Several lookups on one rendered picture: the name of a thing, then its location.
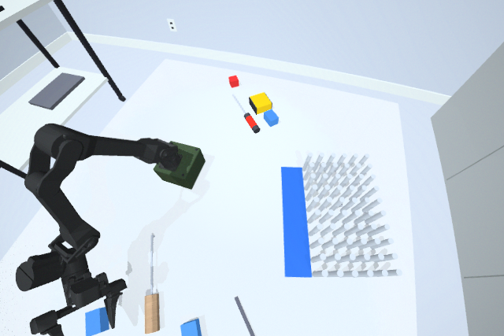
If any blue rectangular block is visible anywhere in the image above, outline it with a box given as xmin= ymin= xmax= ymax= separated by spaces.
xmin=264 ymin=109 xmax=279 ymax=127
xmin=85 ymin=307 xmax=109 ymax=336
xmin=180 ymin=318 xmax=202 ymax=336

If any red and black screwdriver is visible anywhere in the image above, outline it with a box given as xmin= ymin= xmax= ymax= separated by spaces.
xmin=232 ymin=94 xmax=261 ymax=134

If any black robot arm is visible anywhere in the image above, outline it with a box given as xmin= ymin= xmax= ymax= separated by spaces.
xmin=15 ymin=124 xmax=183 ymax=308

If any blue flat strip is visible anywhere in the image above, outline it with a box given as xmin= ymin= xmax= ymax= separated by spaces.
xmin=281 ymin=167 xmax=312 ymax=278

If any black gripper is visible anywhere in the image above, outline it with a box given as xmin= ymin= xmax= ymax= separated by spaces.
xmin=29 ymin=268 xmax=127 ymax=336

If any small red cube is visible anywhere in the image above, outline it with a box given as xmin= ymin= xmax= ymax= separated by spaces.
xmin=228 ymin=75 xmax=239 ymax=88

